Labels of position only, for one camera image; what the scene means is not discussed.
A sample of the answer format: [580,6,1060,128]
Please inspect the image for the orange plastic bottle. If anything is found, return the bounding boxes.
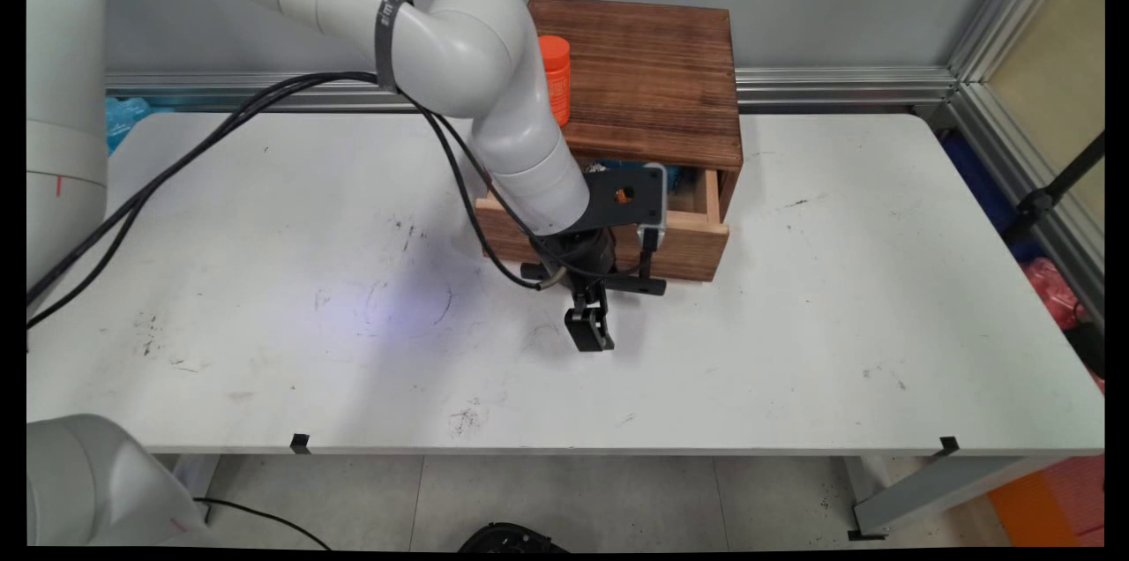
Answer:
[538,35,572,128]

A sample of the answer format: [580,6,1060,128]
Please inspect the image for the black stand pole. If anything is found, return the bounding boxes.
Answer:
[1001,131,1105,246]

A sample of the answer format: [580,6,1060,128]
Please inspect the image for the wooden drawer with black handle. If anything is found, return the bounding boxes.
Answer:
[475,157,731,297]

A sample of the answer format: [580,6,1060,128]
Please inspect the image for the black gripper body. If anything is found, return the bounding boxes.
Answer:
[527,226,620,290]

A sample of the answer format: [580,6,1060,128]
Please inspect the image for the blue bin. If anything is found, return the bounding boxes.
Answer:
[938,131,1046,264]

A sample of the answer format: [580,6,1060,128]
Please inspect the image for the pink plastic bag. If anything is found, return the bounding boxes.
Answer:
[1021,258,1105,394]

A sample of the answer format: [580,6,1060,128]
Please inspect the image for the blue bubble wrap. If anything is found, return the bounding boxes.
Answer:
[106,96,153,156]

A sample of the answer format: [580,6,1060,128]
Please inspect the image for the grey metal table leg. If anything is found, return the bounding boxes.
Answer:
[845,454,1073,542]
[172,454,223,505]

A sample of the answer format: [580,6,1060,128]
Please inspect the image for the thin black floor cable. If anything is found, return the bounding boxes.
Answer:
[194,497,333,551]

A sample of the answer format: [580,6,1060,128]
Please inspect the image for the orange box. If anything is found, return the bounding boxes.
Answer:
[988,455,1105,548]

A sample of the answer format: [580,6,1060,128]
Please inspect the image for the horizontal aluminium frame rail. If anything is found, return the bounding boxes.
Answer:
[106,65,960,115]

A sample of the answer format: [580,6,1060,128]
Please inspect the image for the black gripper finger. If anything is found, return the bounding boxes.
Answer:
[589,282,617,351]
[564,286,595,353]

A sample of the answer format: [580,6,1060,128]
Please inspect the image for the dark wooden drawer cabinet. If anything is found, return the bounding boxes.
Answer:
[526,0,744,222]

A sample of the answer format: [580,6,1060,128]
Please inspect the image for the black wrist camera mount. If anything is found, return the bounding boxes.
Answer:
[578,161,669,255]

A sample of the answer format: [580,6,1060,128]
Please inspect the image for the aluminium frame post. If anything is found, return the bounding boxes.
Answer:
[947,0,1079,86]

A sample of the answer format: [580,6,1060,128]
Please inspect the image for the black round floor object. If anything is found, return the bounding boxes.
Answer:
[459,523,570,554]

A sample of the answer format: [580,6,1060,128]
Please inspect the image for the slanted aluminium frame rail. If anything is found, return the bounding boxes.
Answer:
[946,83,1105,328]

